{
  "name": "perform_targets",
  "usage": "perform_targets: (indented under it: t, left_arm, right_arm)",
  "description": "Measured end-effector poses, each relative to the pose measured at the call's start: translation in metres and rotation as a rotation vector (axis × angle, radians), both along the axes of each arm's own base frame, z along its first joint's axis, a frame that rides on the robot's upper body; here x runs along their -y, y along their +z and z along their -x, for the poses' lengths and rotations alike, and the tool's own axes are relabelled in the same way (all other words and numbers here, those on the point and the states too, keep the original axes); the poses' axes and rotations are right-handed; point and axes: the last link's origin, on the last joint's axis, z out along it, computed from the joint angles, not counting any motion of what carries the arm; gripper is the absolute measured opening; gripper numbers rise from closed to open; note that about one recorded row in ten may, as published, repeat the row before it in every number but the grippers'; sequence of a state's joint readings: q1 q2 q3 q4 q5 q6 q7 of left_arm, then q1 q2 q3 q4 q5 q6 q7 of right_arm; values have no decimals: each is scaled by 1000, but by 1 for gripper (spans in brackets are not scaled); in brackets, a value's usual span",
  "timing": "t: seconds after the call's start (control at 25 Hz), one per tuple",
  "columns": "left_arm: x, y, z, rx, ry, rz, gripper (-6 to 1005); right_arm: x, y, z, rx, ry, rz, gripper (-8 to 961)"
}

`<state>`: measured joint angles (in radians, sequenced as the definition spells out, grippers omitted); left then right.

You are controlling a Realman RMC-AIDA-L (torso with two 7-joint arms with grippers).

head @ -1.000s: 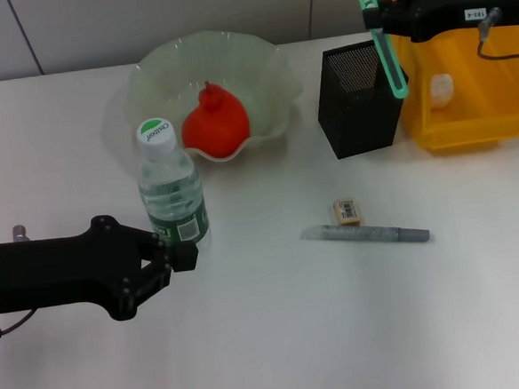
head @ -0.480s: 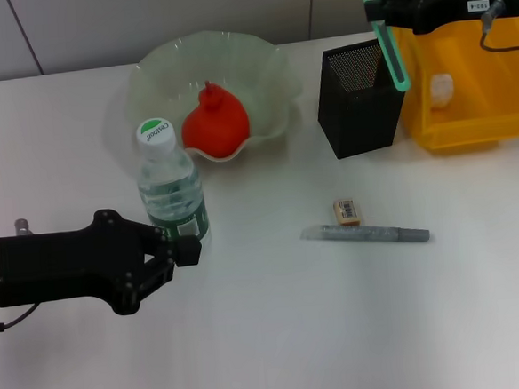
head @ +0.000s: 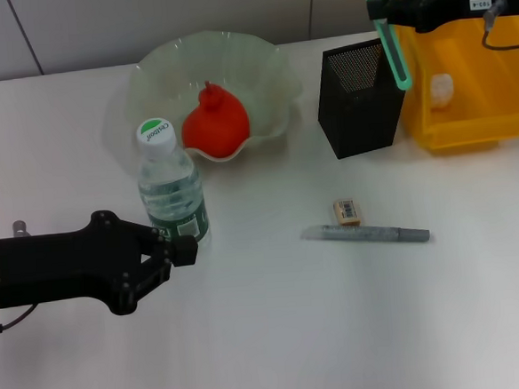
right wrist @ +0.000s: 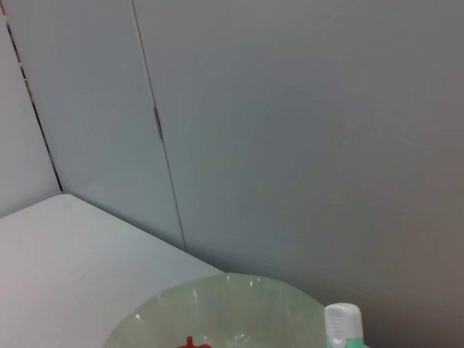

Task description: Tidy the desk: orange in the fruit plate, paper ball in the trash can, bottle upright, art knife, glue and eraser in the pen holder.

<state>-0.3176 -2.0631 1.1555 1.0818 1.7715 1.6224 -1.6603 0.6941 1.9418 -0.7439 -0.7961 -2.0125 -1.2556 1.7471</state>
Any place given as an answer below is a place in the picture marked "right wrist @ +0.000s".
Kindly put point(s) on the translucent green wavy fruit plate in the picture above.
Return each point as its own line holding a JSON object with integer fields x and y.
{"x": 224, "y": 308}

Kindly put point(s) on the mint green utility knife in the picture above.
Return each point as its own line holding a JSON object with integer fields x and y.
{"x": 342, "y": 326}

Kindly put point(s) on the red-orange fruit with stem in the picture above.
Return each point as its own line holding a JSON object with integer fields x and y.
{"x": 194, "y": 343}

